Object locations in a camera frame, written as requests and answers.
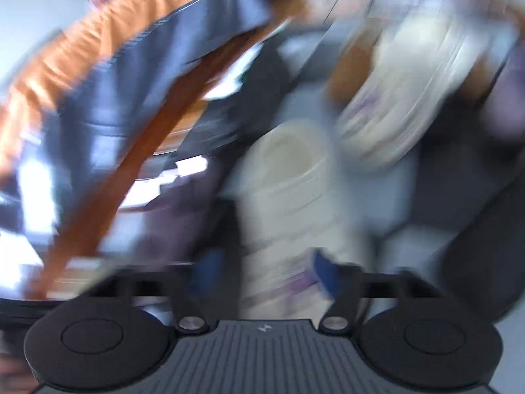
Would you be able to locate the black and grey checkered mat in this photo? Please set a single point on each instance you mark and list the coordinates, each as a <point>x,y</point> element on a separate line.
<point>410,213</point>

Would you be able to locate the white sneaker shoe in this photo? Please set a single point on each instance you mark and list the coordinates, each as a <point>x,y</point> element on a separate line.
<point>393,102</point>
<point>287,197</point>

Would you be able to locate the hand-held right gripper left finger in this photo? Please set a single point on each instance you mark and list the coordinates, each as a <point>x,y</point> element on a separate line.
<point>201,273</point>

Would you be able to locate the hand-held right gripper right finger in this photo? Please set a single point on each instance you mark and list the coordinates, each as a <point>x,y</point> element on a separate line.
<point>326,273</point>

